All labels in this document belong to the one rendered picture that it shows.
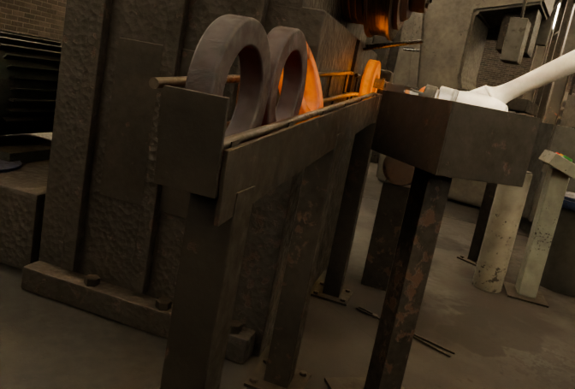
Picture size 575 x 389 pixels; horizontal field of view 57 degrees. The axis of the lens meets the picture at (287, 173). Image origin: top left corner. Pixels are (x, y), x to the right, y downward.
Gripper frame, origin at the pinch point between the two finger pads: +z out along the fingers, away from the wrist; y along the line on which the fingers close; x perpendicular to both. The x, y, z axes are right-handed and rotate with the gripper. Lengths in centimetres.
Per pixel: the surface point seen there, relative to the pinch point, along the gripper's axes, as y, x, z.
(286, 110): -86, -9, 0
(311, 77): -65, -3, 3
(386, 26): -10.3, 16.0, -1.0
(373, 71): -6.6, 3.1, -0.6
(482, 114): -65, -1, -31
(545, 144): 196, -6, -90
